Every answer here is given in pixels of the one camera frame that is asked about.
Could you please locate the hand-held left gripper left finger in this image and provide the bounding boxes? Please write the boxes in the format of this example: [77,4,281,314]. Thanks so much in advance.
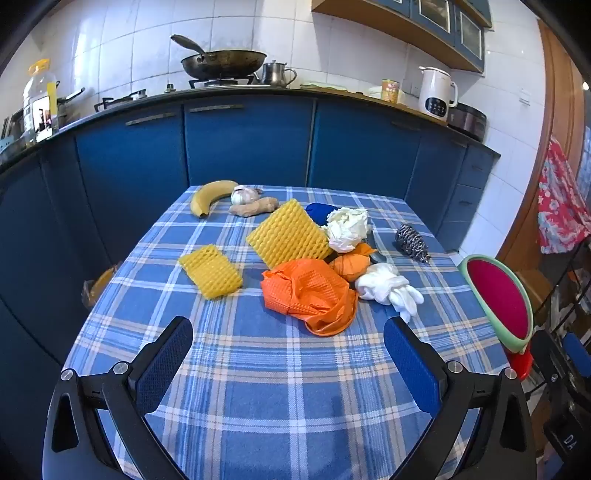
[42,316,194,480]

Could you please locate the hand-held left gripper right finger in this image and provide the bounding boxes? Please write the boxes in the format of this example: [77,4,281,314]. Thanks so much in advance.
[383,318,539,480]

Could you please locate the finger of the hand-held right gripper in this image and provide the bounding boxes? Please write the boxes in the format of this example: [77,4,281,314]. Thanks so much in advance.
[530,329,562,371]
[561,332,591,374]

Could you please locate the green-rimmed red bin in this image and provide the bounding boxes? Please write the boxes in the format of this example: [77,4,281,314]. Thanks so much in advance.
[457,254,535,381]

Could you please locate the white glove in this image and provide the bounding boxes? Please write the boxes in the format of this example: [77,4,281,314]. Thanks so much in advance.
[355,262,424,323]

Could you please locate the small yellow foam net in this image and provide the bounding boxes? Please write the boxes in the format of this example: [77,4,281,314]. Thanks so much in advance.
[178,244,243,302]

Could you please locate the balled orange plastic bag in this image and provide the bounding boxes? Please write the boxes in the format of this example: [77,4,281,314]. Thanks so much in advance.
[329,242,378,282]

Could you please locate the steel wool scrubber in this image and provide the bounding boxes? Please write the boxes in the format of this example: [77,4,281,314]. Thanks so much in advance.
[394,223,432,265]

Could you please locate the orange cloth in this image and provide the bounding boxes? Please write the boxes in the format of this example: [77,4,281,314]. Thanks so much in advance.
[261,258,360,337]

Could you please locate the large yellow foam net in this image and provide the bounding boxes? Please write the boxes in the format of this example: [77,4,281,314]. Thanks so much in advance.
[246,198,333,269]

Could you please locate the blue cloth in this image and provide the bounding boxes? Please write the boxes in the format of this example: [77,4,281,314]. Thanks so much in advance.
[305,202,340,228]

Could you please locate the black metal rack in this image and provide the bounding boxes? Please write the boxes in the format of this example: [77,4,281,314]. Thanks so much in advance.
[536,240,591,398]

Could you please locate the orange bag on floor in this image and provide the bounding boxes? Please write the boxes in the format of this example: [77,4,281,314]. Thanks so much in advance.
[82,263,122,309]

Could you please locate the blue plaid tablecloth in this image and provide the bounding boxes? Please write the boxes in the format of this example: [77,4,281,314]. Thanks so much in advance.
[60,185,513,480]

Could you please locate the wooden door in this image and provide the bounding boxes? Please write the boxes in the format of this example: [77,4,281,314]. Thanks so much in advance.
[496,18,591,278]

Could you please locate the red floral cloth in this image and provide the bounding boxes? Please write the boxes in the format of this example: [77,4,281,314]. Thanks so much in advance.
[536,136,589,254]

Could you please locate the yellow banana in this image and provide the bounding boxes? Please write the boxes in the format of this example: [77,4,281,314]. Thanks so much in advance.
[190,180,240,219]

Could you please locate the ginger root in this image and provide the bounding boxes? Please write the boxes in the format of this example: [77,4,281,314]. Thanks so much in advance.
[229,196,279,217]

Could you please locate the garlic bulb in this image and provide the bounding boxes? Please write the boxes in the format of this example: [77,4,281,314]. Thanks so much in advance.
[231,185,264,206]

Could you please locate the blue kitchen base cabinets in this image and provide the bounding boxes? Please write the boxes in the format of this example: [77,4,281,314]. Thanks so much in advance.
[0,90,502,370]

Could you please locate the dark rice cooker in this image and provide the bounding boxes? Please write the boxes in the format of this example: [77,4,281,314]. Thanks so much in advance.
[447,102,488,141]

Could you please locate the white electric kettle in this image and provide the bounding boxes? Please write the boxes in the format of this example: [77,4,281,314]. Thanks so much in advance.
[418,66,459,121]

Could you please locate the gas stove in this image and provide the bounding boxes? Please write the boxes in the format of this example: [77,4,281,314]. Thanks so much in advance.
[93,74,262,113]

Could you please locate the cooking oil bottle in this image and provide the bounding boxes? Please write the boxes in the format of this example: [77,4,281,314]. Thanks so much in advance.
[22,59,60,144]

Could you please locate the dark kitchen countertop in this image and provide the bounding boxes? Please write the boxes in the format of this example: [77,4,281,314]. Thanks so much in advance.
[0,88,502,171]

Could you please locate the black wok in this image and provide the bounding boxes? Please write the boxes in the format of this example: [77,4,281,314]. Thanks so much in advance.
[170,34,267,80]

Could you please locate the steel teapot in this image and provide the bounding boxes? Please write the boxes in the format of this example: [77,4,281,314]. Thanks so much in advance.
[256,60,297,88]

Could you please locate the dark pot with handle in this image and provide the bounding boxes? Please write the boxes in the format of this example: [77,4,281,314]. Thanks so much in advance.
[55,87,86,127]

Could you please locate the blue wall cabinets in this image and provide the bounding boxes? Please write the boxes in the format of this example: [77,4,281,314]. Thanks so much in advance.
[311,0,492,73]

